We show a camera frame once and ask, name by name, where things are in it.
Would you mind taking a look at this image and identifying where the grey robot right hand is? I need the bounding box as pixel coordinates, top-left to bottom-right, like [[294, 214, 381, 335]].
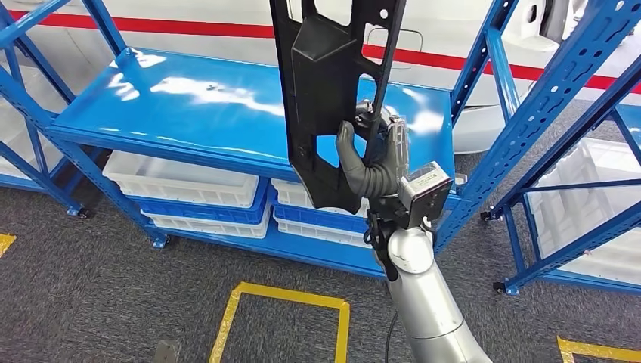
[[334, 99, 412, 195]]

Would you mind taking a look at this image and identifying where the long black plastic part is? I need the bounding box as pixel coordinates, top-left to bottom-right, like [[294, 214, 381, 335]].
[[268, 0, 407, 216]]

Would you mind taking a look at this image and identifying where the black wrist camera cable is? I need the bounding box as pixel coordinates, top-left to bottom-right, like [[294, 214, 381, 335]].
[[382, 309, 400, 363]]

